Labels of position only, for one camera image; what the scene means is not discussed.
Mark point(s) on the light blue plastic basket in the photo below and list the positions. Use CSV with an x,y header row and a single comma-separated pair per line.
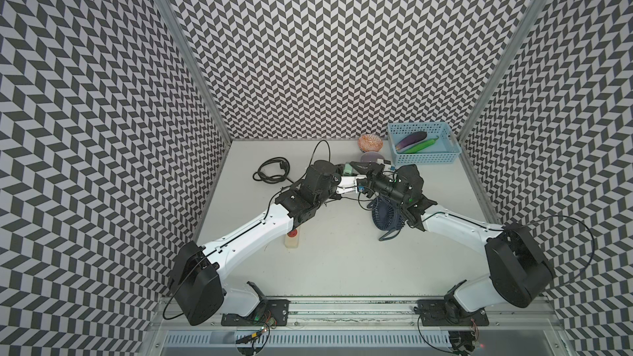
x,y
445,151

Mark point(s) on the lilac bowl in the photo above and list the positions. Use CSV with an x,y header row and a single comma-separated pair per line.
x,y
372,157

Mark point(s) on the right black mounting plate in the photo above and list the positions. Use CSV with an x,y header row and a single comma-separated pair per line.
x,y
438,312

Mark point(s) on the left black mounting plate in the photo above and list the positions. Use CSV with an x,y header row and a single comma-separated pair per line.
x,y
271,312

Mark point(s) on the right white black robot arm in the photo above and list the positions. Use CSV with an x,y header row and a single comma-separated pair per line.
x,y
518,270

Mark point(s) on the green toy cucumber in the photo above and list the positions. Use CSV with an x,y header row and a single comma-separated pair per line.
x,y
416,148

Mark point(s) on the black mounting plate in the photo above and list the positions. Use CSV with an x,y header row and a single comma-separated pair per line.
x,y
438,312
271,312

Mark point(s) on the navy blue desk fan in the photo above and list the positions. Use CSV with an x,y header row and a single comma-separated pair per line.
x,y
387,218

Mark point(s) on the green plug of white fan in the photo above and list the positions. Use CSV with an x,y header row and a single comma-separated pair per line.
x,y
348,170

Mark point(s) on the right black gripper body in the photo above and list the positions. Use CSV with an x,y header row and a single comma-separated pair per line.
x,y
385,185

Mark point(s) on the beige red power strip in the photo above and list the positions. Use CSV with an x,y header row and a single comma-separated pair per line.
x,y
291,240

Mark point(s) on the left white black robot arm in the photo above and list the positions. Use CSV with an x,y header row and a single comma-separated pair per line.
x,y
198,281

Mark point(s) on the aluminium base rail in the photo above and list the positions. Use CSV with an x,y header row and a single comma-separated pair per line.
x,y
366,325

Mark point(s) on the purple toy eggplant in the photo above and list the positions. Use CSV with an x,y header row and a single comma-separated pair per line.
x,y
410,139

